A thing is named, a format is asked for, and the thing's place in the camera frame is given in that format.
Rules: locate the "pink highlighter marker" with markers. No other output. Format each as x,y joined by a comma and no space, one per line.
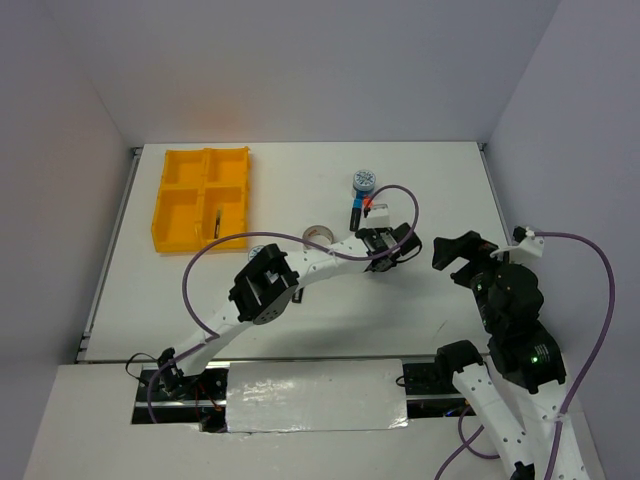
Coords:
297,296

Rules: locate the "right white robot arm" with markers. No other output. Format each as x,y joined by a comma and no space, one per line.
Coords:
522,398

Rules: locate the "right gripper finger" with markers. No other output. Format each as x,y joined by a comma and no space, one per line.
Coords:
469,246
443,257

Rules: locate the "blue-lidded round jar near bin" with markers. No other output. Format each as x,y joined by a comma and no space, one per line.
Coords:
255,251

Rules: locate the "blue-lidded round jar far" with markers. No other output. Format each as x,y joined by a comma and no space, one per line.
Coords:
363,183

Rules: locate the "metal base rail plate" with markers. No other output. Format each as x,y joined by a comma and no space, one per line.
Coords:
301,396

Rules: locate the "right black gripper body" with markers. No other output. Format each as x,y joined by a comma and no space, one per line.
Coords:
477,275

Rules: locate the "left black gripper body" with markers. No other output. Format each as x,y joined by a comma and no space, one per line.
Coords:
381,231

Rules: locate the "blue pen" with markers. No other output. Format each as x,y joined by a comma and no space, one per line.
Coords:
217,224

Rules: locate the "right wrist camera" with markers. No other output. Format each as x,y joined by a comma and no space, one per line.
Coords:
527,246

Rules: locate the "clear tape roll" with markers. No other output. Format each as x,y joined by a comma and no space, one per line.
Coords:
319,234

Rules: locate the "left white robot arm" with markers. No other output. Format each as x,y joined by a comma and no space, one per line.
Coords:
265,286

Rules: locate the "blue highlighter marker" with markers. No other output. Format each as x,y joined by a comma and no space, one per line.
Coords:
356,212

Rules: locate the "yellow four-compartment plastic bin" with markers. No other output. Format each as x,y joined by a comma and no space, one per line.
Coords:
193,185

